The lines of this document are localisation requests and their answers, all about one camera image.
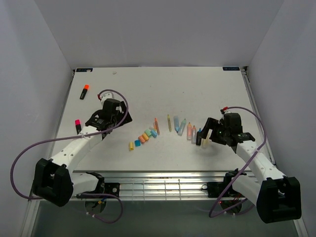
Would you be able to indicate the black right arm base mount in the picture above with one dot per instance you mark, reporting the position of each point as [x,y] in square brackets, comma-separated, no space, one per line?
[243,185]

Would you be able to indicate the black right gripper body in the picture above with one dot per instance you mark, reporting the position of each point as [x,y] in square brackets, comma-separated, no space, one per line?
[219,134]

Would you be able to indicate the pastel green highlighter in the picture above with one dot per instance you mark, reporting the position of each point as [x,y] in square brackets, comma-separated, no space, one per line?
[182,127]

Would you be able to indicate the pastel orange cap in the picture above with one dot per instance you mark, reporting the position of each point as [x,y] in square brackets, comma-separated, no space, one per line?
[145,136]

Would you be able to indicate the yellow cap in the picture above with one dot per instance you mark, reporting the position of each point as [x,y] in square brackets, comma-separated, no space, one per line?
[131,146]

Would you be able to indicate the orange-capped clear highlighter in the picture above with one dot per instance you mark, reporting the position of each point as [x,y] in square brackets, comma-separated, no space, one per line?
[194,135]

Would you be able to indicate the bright blue cap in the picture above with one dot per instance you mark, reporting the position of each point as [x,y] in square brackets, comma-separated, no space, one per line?
[137,143]

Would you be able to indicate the blue label sticker left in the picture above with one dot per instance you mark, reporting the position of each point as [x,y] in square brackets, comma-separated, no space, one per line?
[83,70]

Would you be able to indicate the blue label sticker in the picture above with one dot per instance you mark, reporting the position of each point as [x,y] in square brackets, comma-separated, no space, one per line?
[83,70]
[231,68]

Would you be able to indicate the aluminium table rail frame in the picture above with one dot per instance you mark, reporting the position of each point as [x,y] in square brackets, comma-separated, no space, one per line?
[158,187]

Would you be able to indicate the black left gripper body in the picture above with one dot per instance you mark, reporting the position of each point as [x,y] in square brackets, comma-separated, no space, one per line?
[119,116]

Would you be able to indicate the pastel blue cap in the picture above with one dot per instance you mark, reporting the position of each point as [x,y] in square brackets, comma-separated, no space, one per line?
[153,133]

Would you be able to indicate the black pink-capped highlighter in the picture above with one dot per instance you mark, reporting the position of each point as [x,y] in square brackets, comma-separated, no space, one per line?
[78,126]

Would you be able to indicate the pale yellow highlighter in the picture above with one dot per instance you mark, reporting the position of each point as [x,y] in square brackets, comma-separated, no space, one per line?
[205,142]

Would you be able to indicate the pastel orange highlighter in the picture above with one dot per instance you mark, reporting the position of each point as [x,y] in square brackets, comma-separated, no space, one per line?
[189,132]

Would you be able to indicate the blue label sticker right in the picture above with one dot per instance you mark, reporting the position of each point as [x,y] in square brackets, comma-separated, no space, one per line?
[231,68]

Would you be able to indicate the black blue-capped highlighter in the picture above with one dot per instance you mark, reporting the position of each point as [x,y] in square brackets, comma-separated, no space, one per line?
[198,137]

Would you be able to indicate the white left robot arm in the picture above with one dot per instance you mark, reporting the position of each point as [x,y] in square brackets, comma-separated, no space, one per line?
[55,180]

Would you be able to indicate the black orange-capped highlighter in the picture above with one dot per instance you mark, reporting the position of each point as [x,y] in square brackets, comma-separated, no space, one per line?
[84,92]

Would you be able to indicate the thin orange pen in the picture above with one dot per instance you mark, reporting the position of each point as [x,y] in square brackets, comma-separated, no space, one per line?
[157,127]

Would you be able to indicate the pastel green cap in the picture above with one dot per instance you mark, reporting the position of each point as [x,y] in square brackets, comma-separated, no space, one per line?
[148,133]

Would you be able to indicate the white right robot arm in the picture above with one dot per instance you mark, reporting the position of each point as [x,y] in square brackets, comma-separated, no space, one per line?
[276,196]

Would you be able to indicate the thin yellow highlighter pen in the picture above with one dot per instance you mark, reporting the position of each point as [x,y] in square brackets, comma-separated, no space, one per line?
[169,123]

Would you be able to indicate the pastel blue highlighter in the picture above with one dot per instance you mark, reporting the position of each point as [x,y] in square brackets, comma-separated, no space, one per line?
[176,123]

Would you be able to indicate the coral orange cap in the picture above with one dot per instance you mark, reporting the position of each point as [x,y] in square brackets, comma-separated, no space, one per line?
[141,139]

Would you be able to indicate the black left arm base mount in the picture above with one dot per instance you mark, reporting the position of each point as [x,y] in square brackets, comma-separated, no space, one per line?
[108,190]

